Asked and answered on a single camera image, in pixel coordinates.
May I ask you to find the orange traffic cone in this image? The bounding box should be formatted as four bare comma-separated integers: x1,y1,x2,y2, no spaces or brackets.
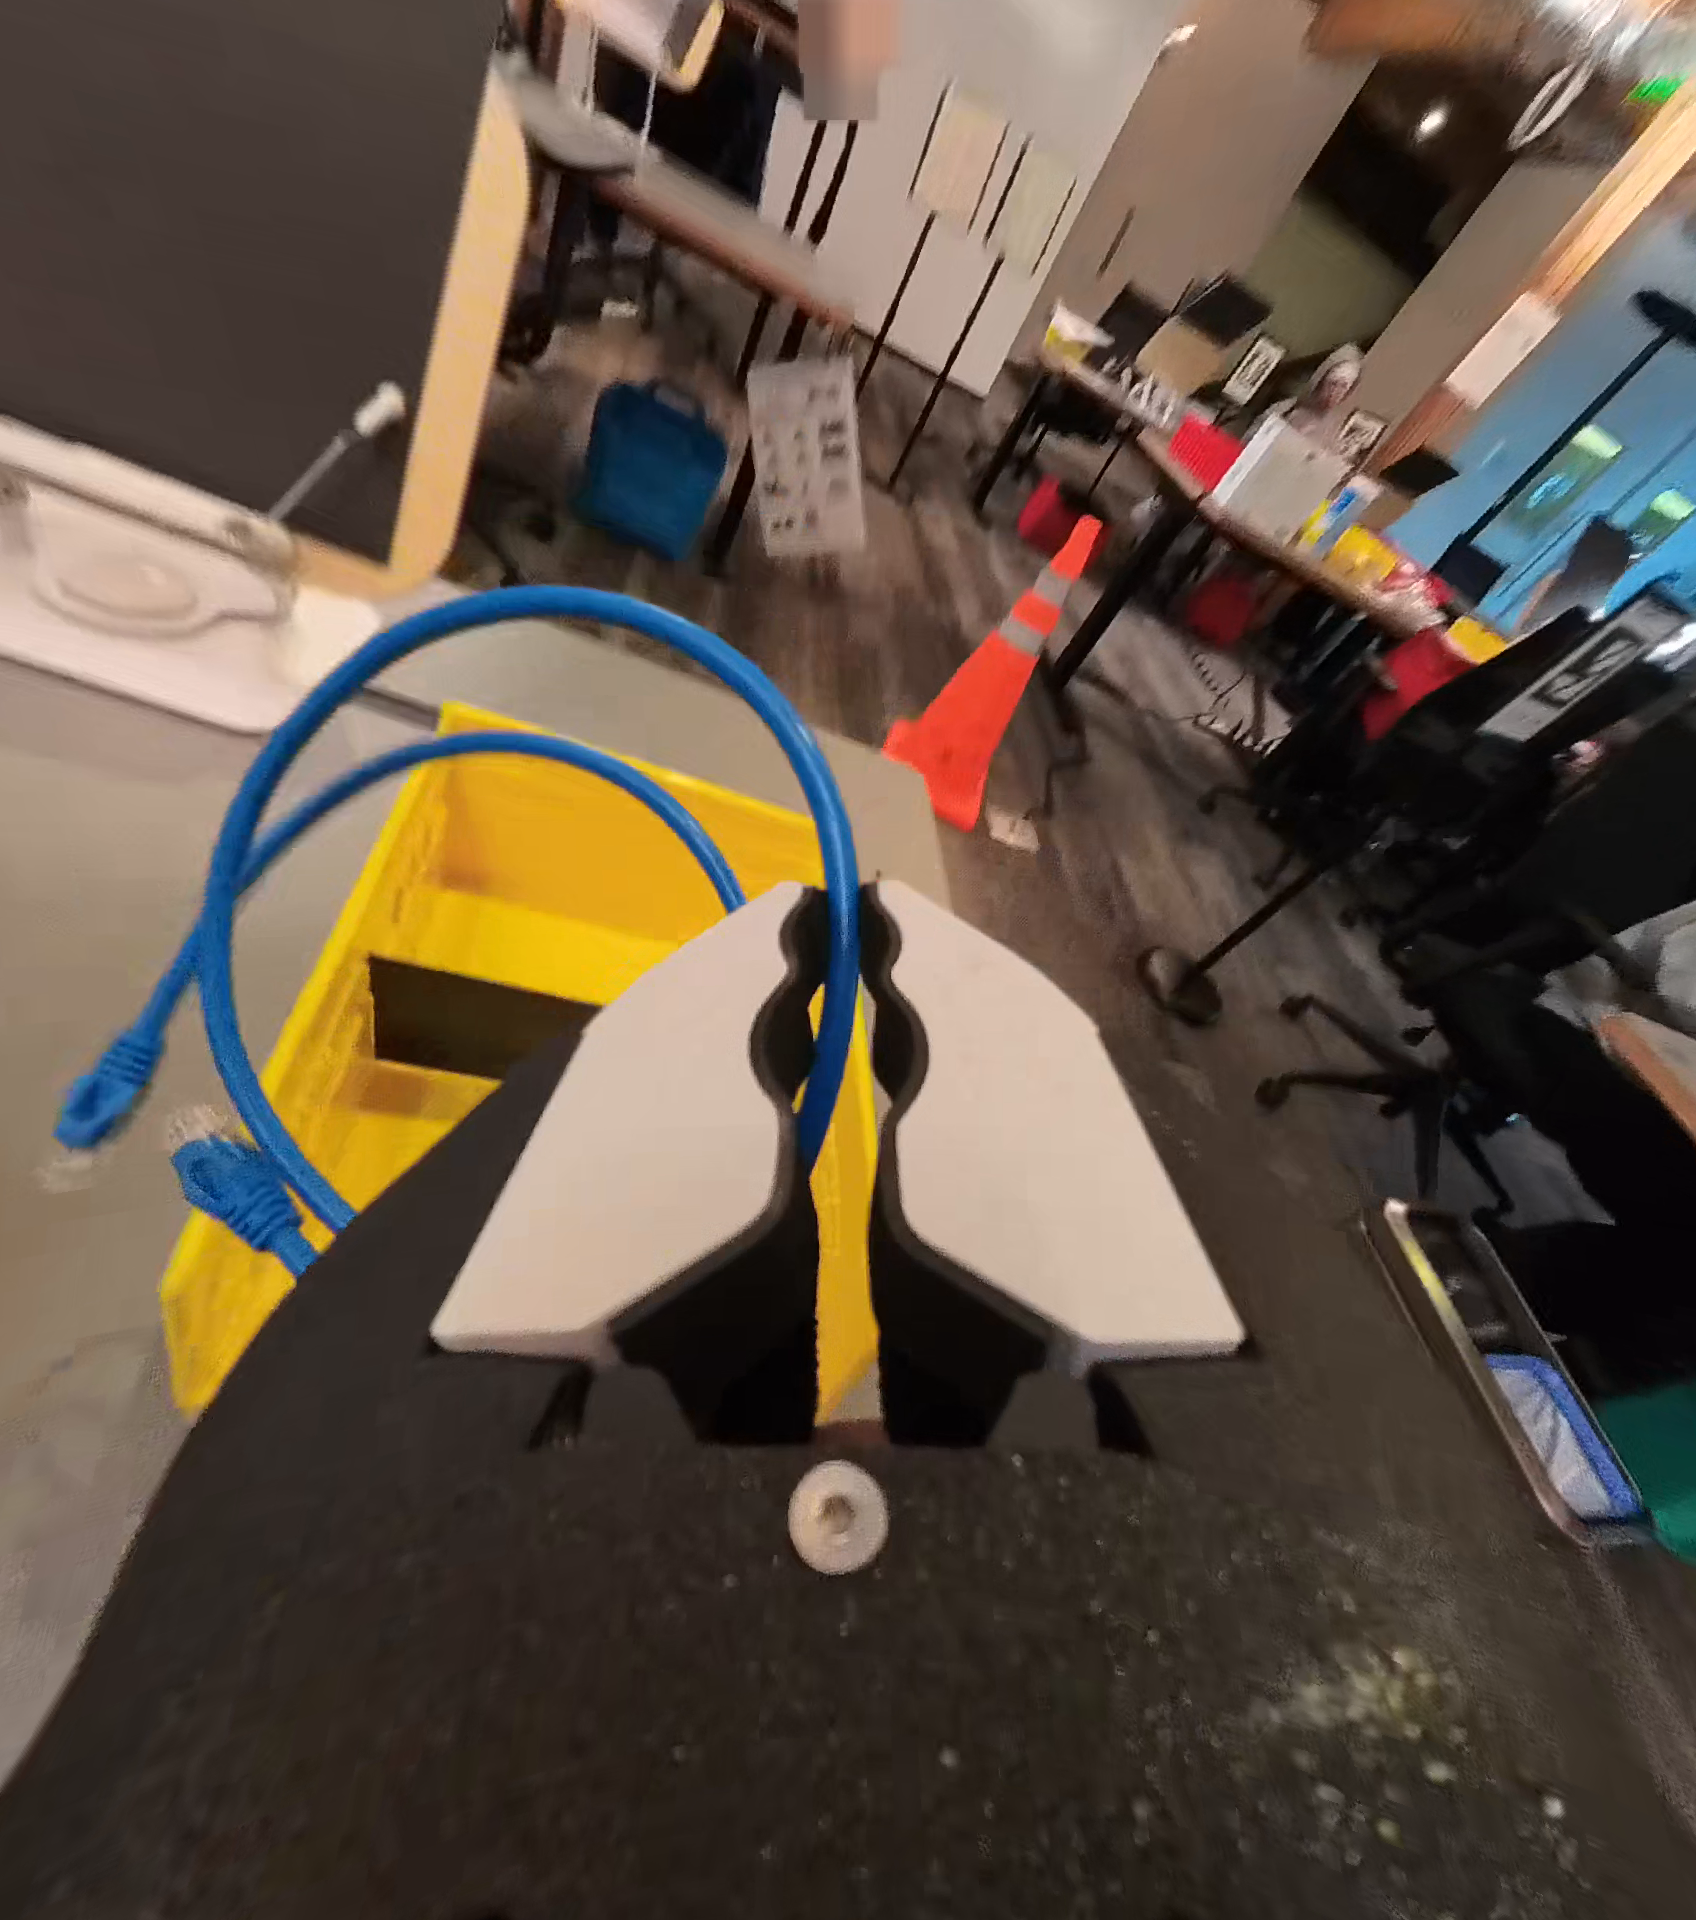
881,516,1105,831

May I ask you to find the printed paper sign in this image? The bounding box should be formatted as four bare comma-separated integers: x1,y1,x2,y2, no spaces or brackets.
745,355,868,560

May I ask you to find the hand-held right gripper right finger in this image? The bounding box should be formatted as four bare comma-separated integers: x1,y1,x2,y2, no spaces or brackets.
862,881,1249,1448

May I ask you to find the black wood-framed board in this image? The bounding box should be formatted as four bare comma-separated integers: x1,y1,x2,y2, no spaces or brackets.
0,0,531,601

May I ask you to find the metal tray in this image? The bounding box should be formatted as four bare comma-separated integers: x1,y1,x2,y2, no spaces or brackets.
1363,1199,1659,1550

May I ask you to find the blue ethernet cable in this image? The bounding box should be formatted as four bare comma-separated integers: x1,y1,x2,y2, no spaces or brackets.
56,584,866,1278

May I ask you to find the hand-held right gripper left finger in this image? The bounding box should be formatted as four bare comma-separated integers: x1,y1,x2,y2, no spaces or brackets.
429,881,820,1446

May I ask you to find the black office chair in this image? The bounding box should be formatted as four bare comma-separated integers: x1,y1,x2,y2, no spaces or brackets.
1260,605,1696,1188

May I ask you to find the yellow plastic bin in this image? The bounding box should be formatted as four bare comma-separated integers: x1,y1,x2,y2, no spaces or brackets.
162,701,887,1427

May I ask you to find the blue bag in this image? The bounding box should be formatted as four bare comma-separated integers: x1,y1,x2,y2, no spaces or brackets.
577,377,728,560

